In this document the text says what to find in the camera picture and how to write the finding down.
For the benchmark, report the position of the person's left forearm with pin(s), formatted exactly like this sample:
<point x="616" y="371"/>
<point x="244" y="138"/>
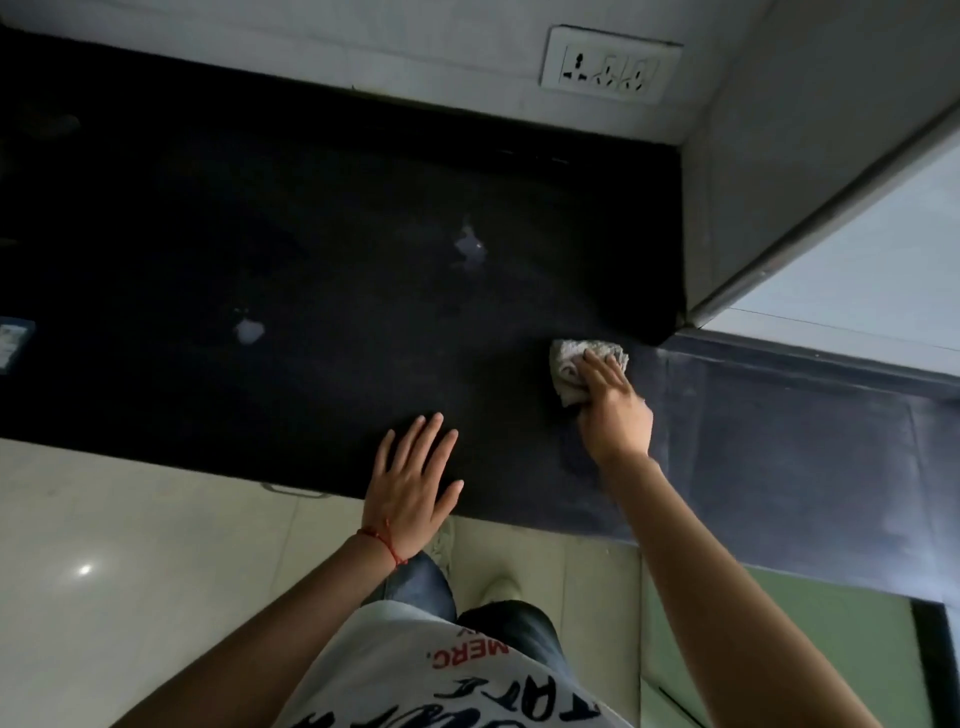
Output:
<point x="262" y="652"/>

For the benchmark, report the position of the grey white wall cabinet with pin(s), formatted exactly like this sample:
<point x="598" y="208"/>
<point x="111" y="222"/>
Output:
<point x="787" y="135"/>

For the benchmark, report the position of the dark blue jeans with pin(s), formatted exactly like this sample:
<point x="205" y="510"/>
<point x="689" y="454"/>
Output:
<point x="424" y="585"/>

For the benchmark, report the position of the white printed t-shirt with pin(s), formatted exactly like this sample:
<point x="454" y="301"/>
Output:
<point x="390" y="667"/>

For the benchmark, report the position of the person's left hand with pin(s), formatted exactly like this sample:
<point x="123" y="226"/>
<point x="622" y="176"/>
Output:
<point x="409" y="495"/>

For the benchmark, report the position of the person's right forearm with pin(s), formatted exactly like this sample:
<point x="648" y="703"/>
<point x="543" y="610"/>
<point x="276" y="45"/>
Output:
<point x="720" y="615"/>

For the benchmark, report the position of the person's right hand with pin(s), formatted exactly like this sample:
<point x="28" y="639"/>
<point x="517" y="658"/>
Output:
<point x="619" y="424"/>

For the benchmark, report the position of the white wall socket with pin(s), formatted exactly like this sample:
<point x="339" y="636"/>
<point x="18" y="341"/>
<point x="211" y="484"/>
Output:
<point x="611" y="66"/>

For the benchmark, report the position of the grey cleaning rag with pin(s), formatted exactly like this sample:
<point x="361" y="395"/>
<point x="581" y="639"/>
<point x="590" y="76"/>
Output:
<point x="570" y="356"/>

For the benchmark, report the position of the white sneaker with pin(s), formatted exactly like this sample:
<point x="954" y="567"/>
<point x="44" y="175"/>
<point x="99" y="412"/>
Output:
<point x="501" y="590"/>
<point x="445" y="544"/>

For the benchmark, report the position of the black stone countertop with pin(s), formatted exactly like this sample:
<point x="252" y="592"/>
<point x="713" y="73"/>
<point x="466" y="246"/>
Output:
<point x="337" y="225"/>

